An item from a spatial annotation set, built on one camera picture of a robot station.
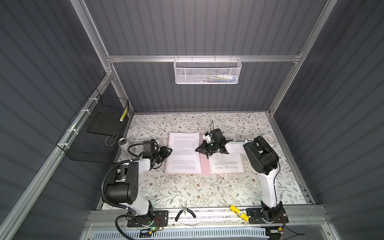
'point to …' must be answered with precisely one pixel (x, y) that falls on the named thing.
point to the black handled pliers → (185, 209)
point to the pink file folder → (205, 163)
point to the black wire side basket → (95, 133)
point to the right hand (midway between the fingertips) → (196, 151)
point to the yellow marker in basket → (122, 118)
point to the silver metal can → (122, 142)
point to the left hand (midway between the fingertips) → (170, 151)
